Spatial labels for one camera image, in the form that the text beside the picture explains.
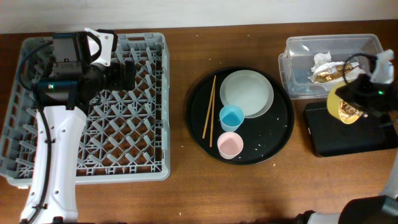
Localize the grey dishwasher rack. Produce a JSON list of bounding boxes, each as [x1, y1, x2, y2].
[[1, 32, 171, 188]]

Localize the round black tray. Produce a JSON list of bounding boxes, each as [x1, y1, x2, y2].
[[187, 67, 294, 165]]

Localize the yellow bowl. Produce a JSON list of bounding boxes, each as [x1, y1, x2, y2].
[[326, 81, 360, 124]]

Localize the pink cup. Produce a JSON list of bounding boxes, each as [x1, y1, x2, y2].
[[217, 132, 244, 160]]

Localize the light blue cup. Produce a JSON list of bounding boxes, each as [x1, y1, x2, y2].
[[220, 105, 244, 132]]

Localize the clear plastic bin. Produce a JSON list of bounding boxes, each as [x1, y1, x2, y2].
[[279, 34, 383, 100]]

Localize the food scraps and peanut shells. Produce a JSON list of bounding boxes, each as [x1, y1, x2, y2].
[[338, 100, 363, 119]]

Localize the left wooden chopstick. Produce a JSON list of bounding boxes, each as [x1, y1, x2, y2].
[[202, 75, 216, 139]]

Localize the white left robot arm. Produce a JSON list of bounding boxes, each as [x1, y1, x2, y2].
[[16, 28, 136, 223]]

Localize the black rectangular tray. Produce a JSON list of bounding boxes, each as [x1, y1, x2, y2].
[[303, 102, 397, 157]]

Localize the grey plate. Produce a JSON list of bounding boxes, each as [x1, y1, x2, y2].
[[220, 70, 274, 118]]

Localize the tissue with gold wrapper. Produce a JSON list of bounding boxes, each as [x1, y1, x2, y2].
[[308, 52, 366, 83]]

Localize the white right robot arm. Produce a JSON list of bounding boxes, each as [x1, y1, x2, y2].
[[285, 149, 397, 223]]

